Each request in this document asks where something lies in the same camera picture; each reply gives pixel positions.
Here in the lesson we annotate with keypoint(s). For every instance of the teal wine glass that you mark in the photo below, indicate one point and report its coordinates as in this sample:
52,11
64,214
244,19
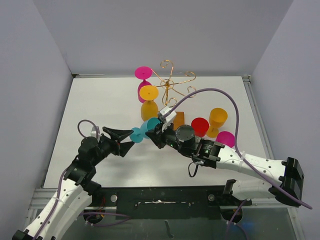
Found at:
139,133

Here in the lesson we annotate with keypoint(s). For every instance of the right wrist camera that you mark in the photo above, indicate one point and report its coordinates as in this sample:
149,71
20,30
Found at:
166,116

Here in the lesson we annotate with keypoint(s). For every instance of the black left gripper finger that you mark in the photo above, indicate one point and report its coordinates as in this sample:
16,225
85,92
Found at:
124,148
117,134

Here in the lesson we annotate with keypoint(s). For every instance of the yellow wine glass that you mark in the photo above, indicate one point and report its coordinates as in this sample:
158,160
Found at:
149,109
217,118

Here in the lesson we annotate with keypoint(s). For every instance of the magenta wine glass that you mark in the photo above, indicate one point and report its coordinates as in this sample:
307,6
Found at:
142,73
226,138

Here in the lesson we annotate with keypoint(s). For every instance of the wooden rack base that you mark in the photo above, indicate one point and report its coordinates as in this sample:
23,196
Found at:
179,120

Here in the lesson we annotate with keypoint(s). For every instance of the red wine glass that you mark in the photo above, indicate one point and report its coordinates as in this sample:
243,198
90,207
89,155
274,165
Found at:
200,126

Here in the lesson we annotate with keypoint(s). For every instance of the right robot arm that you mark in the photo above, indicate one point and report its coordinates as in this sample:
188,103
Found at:
282,180

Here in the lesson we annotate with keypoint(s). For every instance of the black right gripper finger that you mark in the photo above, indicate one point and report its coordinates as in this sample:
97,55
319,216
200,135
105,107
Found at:
156,138
160,128

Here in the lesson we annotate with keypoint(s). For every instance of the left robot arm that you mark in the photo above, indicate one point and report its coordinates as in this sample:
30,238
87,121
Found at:
76,188

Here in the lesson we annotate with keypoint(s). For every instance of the gold wire wine glass rack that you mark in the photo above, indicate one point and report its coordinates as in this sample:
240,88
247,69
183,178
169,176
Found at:
168,84

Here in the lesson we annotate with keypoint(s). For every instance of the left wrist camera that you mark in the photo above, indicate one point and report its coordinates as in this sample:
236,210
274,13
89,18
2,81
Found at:
95,132

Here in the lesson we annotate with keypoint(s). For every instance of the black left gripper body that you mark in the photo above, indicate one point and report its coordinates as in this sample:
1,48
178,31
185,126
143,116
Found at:
108,145

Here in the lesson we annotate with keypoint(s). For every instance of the aluminium table edge rail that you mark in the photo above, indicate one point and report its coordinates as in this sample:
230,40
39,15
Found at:
246,79

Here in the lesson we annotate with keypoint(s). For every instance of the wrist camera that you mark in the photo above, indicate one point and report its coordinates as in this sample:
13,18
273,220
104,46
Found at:
95,132
166,116

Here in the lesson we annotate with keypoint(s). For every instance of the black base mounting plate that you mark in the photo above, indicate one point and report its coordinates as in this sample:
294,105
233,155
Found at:
166,203

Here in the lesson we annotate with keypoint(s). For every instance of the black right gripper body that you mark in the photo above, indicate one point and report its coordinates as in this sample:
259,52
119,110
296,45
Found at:
169,135

